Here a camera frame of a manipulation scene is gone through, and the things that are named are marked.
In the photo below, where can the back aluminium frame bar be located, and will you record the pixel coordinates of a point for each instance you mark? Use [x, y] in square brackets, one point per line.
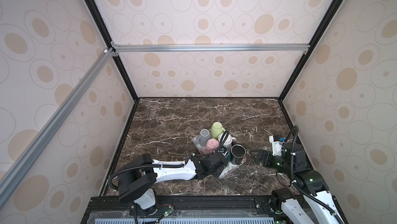
[212, 47]

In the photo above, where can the green circuit board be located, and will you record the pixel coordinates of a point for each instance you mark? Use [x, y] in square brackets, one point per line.
[165, 210]

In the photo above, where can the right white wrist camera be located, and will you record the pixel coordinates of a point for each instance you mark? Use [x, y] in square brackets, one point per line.
[277, 144]

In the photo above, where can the grey ceramic mug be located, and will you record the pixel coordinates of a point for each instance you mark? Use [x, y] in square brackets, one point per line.
[204, 137]

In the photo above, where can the white ceramic mug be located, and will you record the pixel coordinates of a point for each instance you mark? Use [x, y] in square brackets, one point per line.
[229, 141]

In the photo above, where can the aluminium frame bar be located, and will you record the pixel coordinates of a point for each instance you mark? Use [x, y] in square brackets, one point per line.
[27, 159]
[212, 47]

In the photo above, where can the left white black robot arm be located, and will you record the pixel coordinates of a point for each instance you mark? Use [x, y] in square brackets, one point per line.
[135, 180]

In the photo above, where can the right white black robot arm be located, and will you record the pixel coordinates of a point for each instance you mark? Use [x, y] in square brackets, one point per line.
[289, 157]

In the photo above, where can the left aluminium frame bar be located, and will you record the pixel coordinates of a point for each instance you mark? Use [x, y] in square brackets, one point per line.
[27, 159]

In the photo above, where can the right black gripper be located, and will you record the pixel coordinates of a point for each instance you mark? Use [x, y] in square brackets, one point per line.
[268, 155]

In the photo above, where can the pink ceramic mug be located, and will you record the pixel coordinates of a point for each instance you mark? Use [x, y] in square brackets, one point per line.
[211, 145]

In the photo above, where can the dark green ceramic mug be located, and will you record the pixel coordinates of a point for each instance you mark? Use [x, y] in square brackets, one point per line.
[225, 153]

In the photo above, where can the floral rectangular serving tray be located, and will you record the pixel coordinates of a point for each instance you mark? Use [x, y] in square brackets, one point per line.
[228, 169]

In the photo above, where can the black metal cup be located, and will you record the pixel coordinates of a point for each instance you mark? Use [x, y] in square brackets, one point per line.
[238, 153]

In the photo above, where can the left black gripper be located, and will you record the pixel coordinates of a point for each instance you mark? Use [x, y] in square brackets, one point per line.
[217, 175]

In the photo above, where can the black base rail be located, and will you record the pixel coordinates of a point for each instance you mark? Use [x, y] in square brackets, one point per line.
[187, 210]

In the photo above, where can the light green ceramic mug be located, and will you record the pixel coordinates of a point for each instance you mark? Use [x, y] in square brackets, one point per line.
[216, 130]

